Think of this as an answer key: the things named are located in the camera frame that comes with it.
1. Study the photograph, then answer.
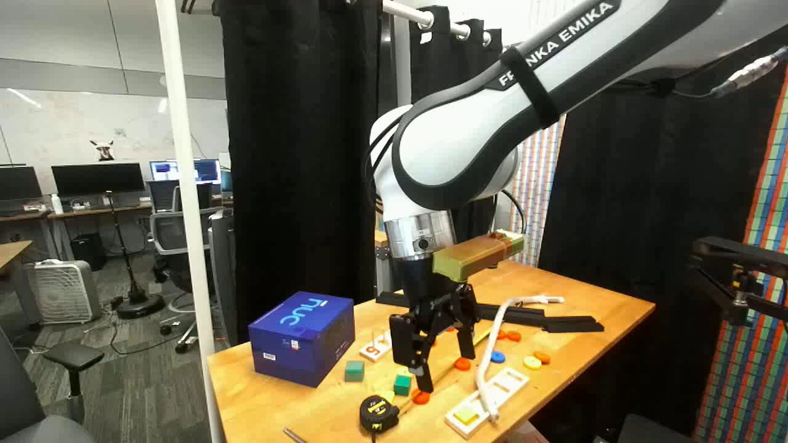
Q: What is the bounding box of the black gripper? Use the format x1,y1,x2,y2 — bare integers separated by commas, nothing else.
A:
387,255,480,397

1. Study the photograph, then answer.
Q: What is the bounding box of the small white peg board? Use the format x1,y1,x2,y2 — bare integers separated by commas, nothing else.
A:
358,329,395,364

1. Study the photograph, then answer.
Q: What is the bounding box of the white shape sorter board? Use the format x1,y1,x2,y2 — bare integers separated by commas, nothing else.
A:
443,364,533,440

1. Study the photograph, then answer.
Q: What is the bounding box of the black yellow tape measure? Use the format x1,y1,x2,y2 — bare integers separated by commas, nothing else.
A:
358,393,401,436

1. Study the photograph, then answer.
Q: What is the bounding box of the short black flat bar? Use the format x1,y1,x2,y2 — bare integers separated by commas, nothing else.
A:
539,313,607,335

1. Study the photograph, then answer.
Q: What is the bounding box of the blue cardboard box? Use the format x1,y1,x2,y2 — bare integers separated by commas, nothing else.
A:
247,289,358,388

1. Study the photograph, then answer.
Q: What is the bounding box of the wide black curtain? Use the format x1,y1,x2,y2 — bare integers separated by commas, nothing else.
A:
215,0,390,348

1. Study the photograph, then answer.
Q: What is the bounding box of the black backdrop curtain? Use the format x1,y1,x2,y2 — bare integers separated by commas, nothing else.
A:
538,47,783,438

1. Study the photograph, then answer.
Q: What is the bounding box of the blue screen monitor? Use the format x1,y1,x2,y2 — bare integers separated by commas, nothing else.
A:
192,157,222,185
147,157,183,182

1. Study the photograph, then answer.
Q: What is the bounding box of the mesh office chair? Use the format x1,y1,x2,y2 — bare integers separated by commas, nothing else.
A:
147,206,216,354

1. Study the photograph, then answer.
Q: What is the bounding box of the white vertical pole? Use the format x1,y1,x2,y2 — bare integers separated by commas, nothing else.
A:
154,0,226,443

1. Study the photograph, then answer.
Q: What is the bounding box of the black microphone stand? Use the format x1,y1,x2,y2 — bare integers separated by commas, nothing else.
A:
101,189,167,319

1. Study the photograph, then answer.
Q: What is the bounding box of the white curtain rod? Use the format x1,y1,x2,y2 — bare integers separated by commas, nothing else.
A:
380,0,495,45

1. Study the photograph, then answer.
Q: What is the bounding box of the colourful checkered cloth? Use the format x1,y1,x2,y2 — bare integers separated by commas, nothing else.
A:
692,65,788,443

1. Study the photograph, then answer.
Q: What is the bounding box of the wide black monitor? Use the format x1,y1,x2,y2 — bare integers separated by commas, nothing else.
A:
49,159,147,199

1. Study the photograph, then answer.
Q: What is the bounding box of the wooden office desk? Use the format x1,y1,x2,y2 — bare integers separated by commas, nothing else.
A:
0,201,155,226

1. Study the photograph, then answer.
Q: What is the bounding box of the white box fan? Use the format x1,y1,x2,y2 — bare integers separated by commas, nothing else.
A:
28,259,101,328

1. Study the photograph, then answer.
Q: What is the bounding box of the small drone figure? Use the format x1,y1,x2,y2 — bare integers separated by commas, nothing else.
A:
89,137,118,166

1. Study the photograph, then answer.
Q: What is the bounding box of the grey padded chair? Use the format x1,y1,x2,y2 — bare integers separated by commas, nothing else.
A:
0,328,105,443

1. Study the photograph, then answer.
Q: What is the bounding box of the white cable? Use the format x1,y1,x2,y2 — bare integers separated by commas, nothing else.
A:
475,294,566,425

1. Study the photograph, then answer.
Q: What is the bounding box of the tan wrist camera block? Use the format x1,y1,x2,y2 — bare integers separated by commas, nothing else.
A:
431,228,527,286

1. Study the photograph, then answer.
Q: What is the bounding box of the black camera rig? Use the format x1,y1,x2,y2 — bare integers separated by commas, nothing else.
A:
688,234,788,328

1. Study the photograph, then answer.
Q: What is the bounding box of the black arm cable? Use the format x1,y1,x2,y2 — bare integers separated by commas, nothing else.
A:
637,45,788,104

